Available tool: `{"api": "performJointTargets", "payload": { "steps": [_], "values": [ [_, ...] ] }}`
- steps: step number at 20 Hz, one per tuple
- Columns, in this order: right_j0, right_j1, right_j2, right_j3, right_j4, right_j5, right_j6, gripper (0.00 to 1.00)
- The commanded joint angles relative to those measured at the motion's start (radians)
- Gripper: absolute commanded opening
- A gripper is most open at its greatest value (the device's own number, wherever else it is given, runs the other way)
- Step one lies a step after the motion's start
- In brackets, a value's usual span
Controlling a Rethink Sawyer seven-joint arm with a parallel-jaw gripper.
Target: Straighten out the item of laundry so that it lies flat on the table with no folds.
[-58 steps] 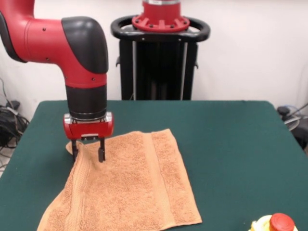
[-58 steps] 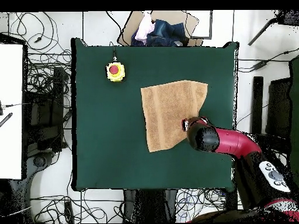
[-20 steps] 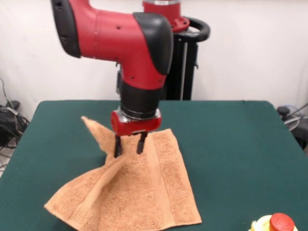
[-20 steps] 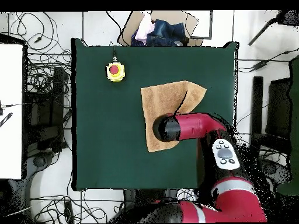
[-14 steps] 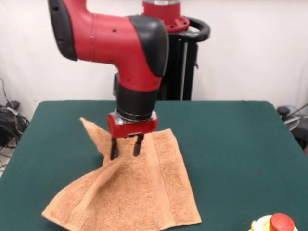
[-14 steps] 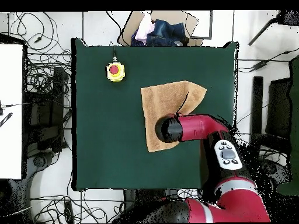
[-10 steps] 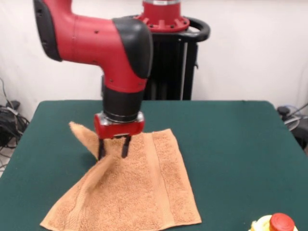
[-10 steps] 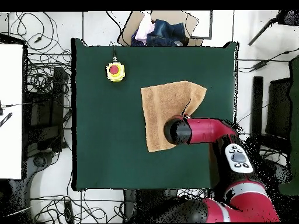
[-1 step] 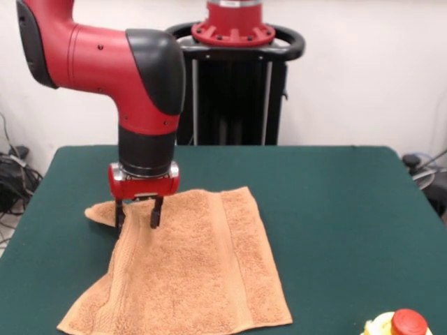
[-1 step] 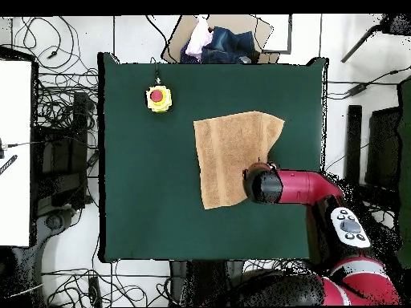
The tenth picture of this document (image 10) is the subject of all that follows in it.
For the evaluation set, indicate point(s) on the black metal stand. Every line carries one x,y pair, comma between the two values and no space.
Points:
353,144
80,128

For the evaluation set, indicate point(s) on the black tripod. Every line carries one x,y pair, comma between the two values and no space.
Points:
395,25

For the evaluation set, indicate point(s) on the blue denim jeans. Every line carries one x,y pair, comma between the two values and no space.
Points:
228,45

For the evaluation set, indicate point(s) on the tan terry towel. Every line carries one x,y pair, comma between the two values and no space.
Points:
228,154

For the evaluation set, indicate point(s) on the brown cardboard box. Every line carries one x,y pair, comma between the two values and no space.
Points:
244,24

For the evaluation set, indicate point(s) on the yellow emergency stop button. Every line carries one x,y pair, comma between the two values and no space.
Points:
158,98

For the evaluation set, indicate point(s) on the white desk top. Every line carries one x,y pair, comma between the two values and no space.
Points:
14,154

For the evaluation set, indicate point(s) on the pale pink garment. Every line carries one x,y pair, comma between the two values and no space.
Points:
197,40

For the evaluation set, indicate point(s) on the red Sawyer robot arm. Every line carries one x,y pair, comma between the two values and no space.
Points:
298,189

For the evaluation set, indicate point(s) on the green fabric sheet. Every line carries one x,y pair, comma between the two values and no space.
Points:
405,160

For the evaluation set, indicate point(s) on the dark green tablecloth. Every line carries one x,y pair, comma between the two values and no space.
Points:
144,192

